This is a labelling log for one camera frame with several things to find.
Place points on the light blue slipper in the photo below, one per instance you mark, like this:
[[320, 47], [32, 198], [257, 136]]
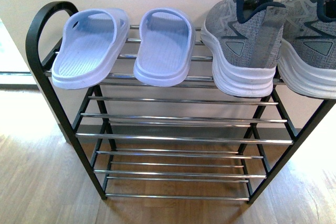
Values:
[[91, 42], [167, 41]]

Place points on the grey knit sneaker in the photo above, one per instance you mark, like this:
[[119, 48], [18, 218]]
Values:
[[307, 53], [244, 37]]

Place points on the black metal shoe rack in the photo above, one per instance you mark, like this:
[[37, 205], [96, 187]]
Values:
[[186, 149]]

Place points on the left window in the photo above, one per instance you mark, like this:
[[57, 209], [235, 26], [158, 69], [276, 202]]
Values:
[[15, 73]]

